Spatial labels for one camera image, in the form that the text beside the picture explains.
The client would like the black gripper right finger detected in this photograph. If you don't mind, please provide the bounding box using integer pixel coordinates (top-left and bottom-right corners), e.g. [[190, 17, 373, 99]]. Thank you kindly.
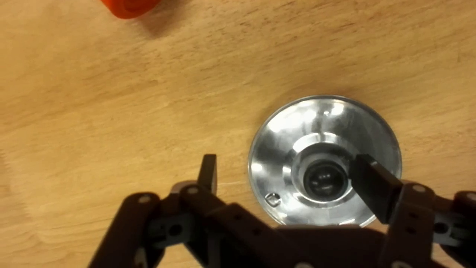
[[349, 155, 476, 268]]

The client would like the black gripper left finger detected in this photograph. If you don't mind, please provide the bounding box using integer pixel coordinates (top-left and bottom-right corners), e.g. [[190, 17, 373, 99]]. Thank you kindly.
[[88, 155, 274, 268]]

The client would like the silver kettle lid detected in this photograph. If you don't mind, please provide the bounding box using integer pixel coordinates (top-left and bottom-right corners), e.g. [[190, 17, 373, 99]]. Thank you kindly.
[[247, 96, 403, 227]]

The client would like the orange spice bottle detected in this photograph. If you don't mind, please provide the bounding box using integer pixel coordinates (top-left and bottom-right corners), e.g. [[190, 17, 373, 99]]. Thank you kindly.
[[101, 0, 161, 20]]

